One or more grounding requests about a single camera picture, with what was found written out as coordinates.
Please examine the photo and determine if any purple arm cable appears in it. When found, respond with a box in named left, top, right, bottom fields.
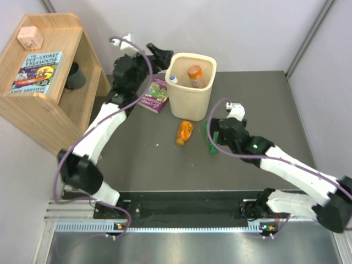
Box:
left=206, top=98, right=352, bottom=203
left=52, top=36, right=153, bottom=234

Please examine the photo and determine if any aluminium corner post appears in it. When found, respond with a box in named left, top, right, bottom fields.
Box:
left=285, top=0, right=337, bottom=80

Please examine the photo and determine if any cream plastic bin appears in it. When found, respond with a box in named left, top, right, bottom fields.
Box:
left=165, top=52, right=217, bottom=122

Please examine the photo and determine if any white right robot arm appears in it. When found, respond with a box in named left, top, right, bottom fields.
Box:
left=208, top=117, right=351, bottom=233

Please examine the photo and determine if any pink cube block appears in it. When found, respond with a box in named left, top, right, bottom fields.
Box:
left=17, top=26, right=44, bottom=50

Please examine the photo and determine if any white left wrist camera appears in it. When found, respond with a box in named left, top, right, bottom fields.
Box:
left=109, top=33, right=139, bottom=57

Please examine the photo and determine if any purple Treehouse book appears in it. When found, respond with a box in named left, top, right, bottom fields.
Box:
left=138, top=78, right=168, bottom=113

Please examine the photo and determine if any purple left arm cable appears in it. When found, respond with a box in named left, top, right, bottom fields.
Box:
left=52, top=36, right=153, bottom=234

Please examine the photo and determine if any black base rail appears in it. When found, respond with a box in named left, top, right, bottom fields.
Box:
left=93, top=190, right=259, bottom=228

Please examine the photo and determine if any small orange bottle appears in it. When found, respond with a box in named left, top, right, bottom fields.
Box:
left=175, top=120, right=194, bottom=146

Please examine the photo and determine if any white slotted cable duct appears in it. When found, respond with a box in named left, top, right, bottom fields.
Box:
left=54, top=222, right=265, bottom=234

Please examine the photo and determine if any blue Treehouse book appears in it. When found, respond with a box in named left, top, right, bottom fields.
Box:
left=8, top=51, right=65, bottom=96

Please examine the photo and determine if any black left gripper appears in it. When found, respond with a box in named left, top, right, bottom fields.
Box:
left=125, top=45, right=173, bottom=94

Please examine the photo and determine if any orange bottle white cap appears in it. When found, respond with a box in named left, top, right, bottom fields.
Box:
left=187, top=65, right=206, bottom=89

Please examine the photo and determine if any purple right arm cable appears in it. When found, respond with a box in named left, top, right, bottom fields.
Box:
left=206, top=98, right=352, bottom=203

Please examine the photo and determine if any green plastic bottle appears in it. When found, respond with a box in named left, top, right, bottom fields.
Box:
left=203, top=121, right=219, bottom=154

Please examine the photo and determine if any wooden shelf unit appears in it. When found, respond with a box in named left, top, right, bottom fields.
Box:
left=1, top=13, right=111, bottom=155

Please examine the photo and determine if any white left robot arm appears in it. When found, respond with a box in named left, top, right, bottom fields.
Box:
left=54, top=37, right=174, bottom=218

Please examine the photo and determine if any dark grey cup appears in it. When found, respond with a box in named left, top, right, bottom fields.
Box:
left=64, top=62, right=86, bottom=90

